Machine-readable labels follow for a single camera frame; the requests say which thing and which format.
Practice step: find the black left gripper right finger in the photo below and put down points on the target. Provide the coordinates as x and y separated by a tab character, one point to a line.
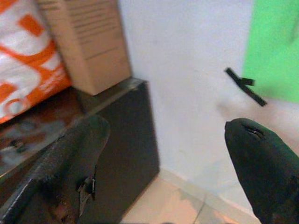
264	163

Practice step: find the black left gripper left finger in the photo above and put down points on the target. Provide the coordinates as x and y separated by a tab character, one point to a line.
70	163

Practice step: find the small dark keys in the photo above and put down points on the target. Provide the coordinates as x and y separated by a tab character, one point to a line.
16	145

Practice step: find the dark brown wooden cabinet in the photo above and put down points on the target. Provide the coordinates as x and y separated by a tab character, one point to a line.
126	144

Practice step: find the orange and white plastic bag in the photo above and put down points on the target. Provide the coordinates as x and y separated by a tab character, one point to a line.
26	60

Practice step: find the brown cardboard box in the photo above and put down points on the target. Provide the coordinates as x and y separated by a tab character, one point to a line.
90	44

